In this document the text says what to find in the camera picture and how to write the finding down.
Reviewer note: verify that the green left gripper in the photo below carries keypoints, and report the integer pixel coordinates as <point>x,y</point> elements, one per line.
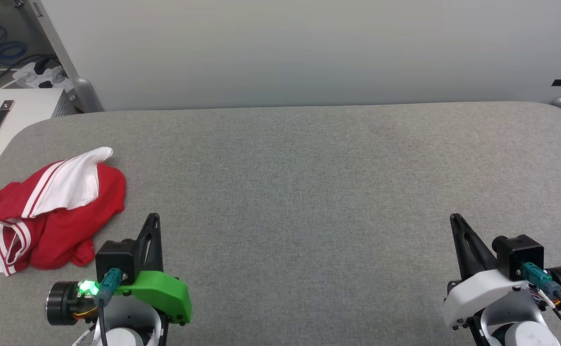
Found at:
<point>165,290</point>

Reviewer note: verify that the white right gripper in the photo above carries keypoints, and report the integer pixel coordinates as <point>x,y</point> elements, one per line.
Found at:
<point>482,293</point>

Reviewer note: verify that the red and white basketball jersey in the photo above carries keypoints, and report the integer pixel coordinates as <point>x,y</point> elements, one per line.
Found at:
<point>69,226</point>

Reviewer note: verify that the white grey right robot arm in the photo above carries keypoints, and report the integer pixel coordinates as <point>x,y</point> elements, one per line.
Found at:
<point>520,331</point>

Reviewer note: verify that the white metal case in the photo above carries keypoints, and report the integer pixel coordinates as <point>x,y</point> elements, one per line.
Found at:
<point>26,110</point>

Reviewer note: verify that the white power strip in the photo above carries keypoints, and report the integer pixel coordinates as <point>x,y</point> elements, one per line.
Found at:
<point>28,77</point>

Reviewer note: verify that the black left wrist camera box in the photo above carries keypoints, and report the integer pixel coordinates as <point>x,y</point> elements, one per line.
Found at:
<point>115,259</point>

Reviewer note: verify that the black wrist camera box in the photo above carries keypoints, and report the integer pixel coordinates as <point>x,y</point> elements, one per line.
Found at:
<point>520,252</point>
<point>115,259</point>

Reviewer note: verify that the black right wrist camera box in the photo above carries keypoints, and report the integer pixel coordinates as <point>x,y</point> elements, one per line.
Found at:
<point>520,252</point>

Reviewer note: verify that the grey partition post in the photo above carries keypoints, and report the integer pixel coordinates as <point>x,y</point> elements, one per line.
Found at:
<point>76,81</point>

